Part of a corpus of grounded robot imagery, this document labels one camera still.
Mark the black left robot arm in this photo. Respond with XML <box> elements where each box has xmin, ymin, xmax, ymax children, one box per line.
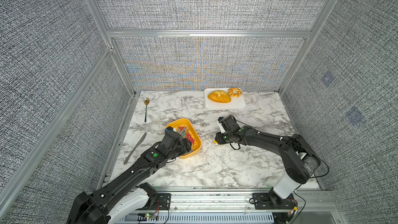
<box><xmin>66</xmin><ymin>127</ymin><xmax>192</xmax><ymax>224</ymax></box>

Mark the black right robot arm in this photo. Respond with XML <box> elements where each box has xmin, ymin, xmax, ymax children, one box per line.
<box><xmin>215</xmin><ymin>116</ymin><xmax>322</xmax><ymax>200</ymax></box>

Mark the yellow plastic storage box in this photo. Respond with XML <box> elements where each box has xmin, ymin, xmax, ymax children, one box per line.
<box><xmin>166</xmin><ymin>118</ymin><xmax>202</xmax><ymax>159</ymax></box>

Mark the white rectangular tray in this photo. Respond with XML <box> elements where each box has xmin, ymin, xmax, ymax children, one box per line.
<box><xmin>204</xmin><ymin>87</ymin><xmax>246</xmax><ymax>110</ymax></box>

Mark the silver butter knife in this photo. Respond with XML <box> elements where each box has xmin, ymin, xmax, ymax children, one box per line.
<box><xmin>123</xmin><ymin>132</ymin><xmax>147</xmax><ymax>165</ymax></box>

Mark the oval golden bread loaf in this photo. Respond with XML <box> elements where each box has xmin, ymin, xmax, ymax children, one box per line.
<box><xmin>207</xmin><ymin>90</ymin><xmax>231</xmax><ymax>103</ymax></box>

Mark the iridescent gold blue spoon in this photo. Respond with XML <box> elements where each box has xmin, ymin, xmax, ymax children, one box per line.
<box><xmin>144</xmin><ymin>98</ymin><xmax>150</xmax><ymax>122</ymax></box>

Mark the round sugared bread ring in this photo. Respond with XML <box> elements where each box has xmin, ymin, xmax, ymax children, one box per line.
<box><xmin>227</xmin><ymin>86</ymin><xmax>243</xmax><ymax>99</ymax></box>

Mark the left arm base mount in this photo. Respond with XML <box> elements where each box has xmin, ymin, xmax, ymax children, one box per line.
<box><xmin>137</xmin><ymin>183</ymin><xmax>172</xmax><ymax>211</ymax></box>

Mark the white slotted cable duct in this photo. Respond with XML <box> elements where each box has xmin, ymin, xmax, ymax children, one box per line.
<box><xmin>117</xmin><ymin>212</ymin><xmax>275</xmax><ymax>224</ymax></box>

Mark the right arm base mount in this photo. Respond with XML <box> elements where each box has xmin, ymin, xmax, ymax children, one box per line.
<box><xmin>249</xmin><ymin>190</ymin><xmax>297</xmax><ymax>211</ymax></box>

